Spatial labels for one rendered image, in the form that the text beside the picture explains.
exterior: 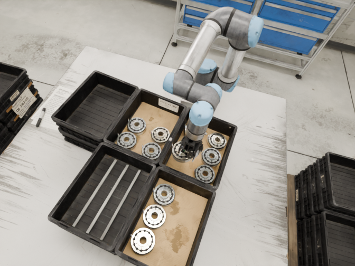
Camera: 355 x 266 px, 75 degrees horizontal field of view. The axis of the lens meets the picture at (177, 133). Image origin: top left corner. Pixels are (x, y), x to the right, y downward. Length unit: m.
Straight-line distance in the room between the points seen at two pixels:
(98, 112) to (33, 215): 0.61
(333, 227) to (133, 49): 2.69
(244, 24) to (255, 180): 0.85
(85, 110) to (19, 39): 2.22
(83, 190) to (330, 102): 2.92
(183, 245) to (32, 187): 0.82
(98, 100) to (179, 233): 0.88
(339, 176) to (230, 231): 1.06
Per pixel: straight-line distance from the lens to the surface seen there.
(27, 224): 1.38
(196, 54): 0.94
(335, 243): 1.99
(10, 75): 2.31
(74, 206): 1.19
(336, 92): 3.55
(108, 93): 1.50
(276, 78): 3.24
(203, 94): 0.84
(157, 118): 1.36
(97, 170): 1.23
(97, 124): 1.36
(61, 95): 1.73
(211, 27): 1.04
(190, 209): 1.15
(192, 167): 1.23
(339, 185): 2.03
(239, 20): 1.08
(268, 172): 1.52
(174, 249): 1.11
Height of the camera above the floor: 1.93
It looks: 57 degrees down
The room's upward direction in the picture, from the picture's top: 12 degrees clockwise
